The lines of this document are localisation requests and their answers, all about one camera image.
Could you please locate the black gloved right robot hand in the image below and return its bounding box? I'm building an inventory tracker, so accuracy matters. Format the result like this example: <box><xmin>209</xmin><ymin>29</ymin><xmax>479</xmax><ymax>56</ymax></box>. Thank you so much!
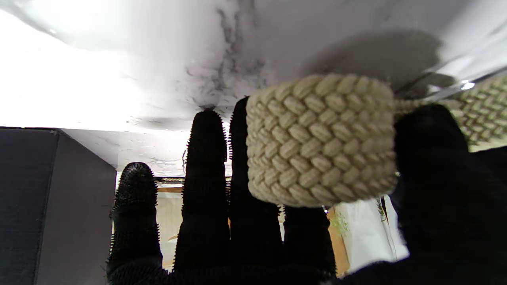
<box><xmin>106</xmin><ymin>97</ymin><xmax>507</xmax><ymax>285</ymax></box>

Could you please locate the beige woven belt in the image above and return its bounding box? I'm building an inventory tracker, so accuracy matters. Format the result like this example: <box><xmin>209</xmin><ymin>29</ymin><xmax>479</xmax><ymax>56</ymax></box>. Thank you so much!
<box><xmin>246</xmin><ymin>73</ymin><xmax>507</xmax><ymax>208</ymax></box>

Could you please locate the black square storage box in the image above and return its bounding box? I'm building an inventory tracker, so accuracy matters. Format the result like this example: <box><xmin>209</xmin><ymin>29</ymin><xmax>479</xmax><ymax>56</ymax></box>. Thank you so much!
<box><xmin>0</xmin><ymin>127</ymin><xmax>117</xmax><ymax>285</ymax></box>

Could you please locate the printed room scene backdrop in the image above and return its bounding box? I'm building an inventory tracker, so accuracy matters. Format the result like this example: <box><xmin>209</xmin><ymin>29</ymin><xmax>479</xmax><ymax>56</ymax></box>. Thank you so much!
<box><xmin>156</xmin><ymin>142</ymin><xmax>507</xmax><ymax>276</ymax></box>

